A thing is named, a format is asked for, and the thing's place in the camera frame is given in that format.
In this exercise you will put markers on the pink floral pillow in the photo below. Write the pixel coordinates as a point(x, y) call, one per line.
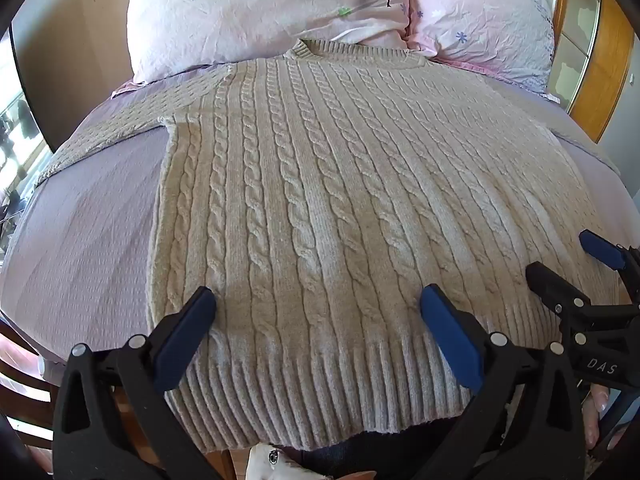
point(480, 15)

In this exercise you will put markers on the window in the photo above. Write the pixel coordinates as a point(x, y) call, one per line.
point(17, 125)

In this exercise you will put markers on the person's right hand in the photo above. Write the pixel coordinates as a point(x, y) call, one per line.
point(596, 415)

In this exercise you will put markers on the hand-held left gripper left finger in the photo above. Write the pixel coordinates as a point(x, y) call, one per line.
point(184, 341)

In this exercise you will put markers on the lilac bed sheet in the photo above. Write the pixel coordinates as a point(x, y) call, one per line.
point(90, 220)

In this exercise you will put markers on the white cloth item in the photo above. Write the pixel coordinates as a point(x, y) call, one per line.
point(272, 462)

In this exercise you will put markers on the pink floral pillow tree print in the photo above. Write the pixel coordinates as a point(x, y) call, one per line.
point(250, 15)

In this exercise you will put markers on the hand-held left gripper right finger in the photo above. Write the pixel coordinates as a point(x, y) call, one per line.
point(450, 341)

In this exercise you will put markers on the wooden chair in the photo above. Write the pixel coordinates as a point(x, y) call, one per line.
point(22, 385)

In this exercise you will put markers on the person's dark clothing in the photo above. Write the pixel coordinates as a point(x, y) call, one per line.
point(380, 452)

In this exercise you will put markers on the wooden headboard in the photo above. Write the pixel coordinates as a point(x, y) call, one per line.
point(606, 60)

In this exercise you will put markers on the glass cabinet door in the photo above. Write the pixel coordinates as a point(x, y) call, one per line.
point(580, 5)

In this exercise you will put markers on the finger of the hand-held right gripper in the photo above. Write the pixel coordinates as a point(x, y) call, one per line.
point(602, 249)
point(552, 282)

